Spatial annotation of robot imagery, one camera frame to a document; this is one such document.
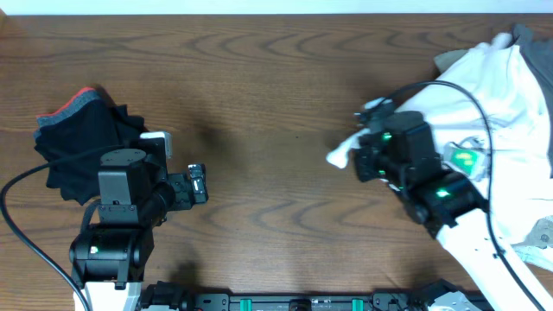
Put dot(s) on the khaki beige garment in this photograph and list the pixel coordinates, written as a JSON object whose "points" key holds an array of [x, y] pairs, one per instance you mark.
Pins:
{"points": [[445, 60]]}

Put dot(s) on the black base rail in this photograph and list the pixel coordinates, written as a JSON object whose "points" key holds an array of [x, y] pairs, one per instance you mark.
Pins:
{"points": [[439, 295]]}

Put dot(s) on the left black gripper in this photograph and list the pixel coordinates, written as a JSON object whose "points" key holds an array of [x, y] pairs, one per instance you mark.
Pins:
{"points": [[190, 187]]}

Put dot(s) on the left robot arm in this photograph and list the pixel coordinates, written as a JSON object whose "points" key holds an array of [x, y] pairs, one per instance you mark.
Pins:
{"points": [[109, 258]]}

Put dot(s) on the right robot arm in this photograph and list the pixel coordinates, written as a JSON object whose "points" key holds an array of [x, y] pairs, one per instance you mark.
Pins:
{"points": [[398, 148]]}

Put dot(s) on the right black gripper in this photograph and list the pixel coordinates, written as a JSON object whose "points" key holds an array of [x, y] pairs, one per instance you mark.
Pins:
{"points": [[363, 154]]}

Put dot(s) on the black folded garment stack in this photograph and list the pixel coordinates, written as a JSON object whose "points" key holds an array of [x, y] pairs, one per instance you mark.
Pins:
{"points": [[89, 120]]}

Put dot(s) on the white printed t-shirt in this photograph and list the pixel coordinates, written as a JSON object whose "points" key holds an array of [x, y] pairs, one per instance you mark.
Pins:
{"points": [[497, 75]]}

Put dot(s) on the grey garment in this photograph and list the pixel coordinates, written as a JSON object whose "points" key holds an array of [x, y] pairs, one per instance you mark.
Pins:
{"points": [[538, 57]]}

